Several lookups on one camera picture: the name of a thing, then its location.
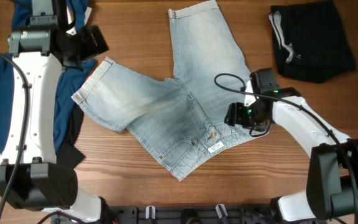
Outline black garment under pile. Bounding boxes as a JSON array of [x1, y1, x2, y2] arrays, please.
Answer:
[[56, 105, 85, 169]]

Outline dark blue shirt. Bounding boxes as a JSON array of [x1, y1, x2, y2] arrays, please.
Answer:
[[0, 57, 96, 152]]

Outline folded black shorts white stripes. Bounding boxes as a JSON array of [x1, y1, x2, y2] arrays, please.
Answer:
[[268, 1, 356, 83]]

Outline light blue denim shorts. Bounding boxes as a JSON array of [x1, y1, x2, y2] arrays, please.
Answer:
[[72, 1, 254, 180]]

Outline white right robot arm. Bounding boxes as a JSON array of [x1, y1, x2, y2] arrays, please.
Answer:
[[224, 68, 358, 223]]

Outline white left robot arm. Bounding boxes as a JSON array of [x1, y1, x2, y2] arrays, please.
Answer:
[[0, 0, 117, 223]]

